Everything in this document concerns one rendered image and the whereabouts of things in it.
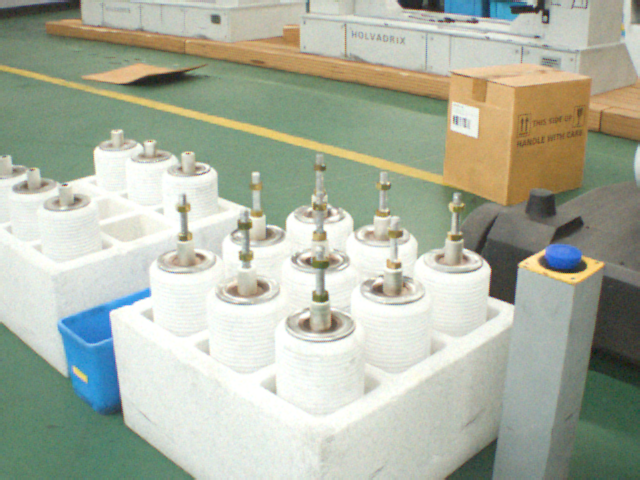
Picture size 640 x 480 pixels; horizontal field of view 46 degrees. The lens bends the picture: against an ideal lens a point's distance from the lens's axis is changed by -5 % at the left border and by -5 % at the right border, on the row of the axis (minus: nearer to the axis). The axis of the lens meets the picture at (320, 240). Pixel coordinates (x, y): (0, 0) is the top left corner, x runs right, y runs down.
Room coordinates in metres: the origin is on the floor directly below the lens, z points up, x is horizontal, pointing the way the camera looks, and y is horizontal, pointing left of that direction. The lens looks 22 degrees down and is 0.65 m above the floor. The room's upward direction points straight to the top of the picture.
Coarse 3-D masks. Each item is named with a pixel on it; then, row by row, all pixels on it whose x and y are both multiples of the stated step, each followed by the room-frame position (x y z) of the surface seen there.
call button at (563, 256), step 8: (552, 248) 0.76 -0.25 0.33; (560, 248) 0.76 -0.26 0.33; (568, 248) 0.76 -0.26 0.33; (576, 248) 0.76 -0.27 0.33; (552, 256) 0.74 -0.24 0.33; (560, 256) 0.74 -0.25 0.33; (568, 256) 0.74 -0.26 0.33; (576, 256) 0.74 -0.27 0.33; (552, 264) 0.75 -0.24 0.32; (560, 264) 0.74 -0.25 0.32; (568, 264) 0.74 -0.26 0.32; (576, 264) 0.75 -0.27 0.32
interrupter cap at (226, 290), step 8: (224, 280) 0.84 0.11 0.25; (232, 280) 0.85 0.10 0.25; (264, 280) 0.85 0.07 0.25; (272, 280) 0.84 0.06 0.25; (216, 288) 0.82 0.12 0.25; (224, 288) 0.82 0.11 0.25; (232, 288) 0.83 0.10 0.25; (264, 288) 0.83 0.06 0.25; (272, 288) 0.83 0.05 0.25; (216, 296) 0.81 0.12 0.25; (224, 296) 0.80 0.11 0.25; (232, 296) 0.80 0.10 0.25; (240, 296) 0.81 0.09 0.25; (248, 296) 0.81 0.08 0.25; (256, 296) 0.81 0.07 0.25; (264, 296) 0.80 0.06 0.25; (272, 296) 0.80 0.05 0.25; (240, 304) 0.79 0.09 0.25; (248, 304) 0.79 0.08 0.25; (256, 304) 0.79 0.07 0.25
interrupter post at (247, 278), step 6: (252, 264) 0.83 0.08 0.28; (240, 270) 0.82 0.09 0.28; (246, 270) 0.81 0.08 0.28; (252, 270) 0.82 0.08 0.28; (240, 276) 0.82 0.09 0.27; (246, 276) 0.81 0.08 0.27; (252, 276) 0.82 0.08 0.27; (240, 282) 0.82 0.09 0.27; (246, 282) 0.81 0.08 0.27; (252, 282) 0.82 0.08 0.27; (240, 288) 0.82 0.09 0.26; (246, 288) 0.81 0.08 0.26; (252, 288) 0.82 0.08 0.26; (246, 294) 0.81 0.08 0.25
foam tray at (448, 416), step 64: (128, 320) 0.88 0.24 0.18; (512, 320) 0.88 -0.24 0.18; (128, 384) 0.89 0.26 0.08; (192, 384) 0.78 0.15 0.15; (256, 384) 0.74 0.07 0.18; (384, 384) 0.74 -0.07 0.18; (448, 384) 0.78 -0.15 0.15; (192, 448) 0.79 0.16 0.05; (256, 448) 0.70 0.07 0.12; (320, 448) 0.63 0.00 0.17; (384, 448) 0.70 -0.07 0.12; (448, 448) 0.79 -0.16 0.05
